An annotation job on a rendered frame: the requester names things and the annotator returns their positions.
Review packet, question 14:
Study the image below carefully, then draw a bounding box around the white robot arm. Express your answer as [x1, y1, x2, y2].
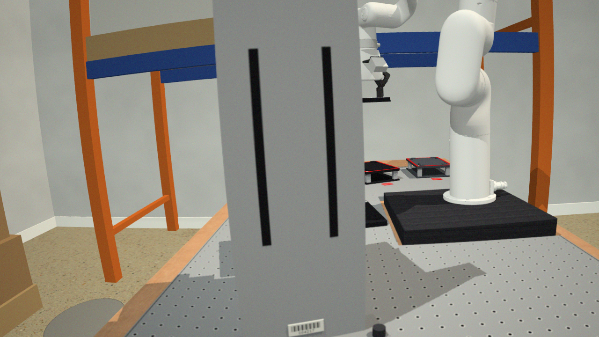
[358, 0, 507, 205]

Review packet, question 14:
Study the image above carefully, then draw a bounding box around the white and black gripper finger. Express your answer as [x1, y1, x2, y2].
[375, 72, 390, 97]

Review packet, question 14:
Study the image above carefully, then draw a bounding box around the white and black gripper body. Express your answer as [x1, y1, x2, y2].
[360, 48, 383, 81]

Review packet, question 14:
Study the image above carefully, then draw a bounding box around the dark grey cylinder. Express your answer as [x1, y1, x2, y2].
[373, 323, 386, 337]

